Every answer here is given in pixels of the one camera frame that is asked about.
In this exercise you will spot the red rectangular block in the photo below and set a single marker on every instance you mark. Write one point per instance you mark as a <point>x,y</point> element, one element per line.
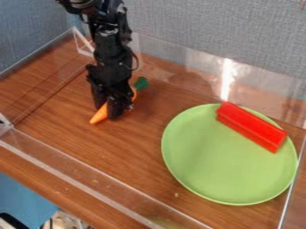
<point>253,127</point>

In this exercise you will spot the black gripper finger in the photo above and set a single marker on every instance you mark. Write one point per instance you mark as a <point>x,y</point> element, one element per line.
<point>98,93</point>
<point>118,104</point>

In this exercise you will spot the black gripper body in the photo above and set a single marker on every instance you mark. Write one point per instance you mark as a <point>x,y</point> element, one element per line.
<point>111,71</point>

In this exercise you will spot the clear acrylic enclosure wall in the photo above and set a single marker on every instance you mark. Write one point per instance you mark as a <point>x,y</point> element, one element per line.
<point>102,170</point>

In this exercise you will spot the green plate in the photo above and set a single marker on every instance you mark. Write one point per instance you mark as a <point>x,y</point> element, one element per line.
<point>218,164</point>

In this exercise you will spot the orange toy carrot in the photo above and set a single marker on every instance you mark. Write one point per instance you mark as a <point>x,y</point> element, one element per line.
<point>141,84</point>

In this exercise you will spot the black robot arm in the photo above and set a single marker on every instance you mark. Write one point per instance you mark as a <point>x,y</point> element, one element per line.
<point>106,19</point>

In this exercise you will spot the clear acrylic corner bracket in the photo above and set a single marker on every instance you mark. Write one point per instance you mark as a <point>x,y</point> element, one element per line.
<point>85,47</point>

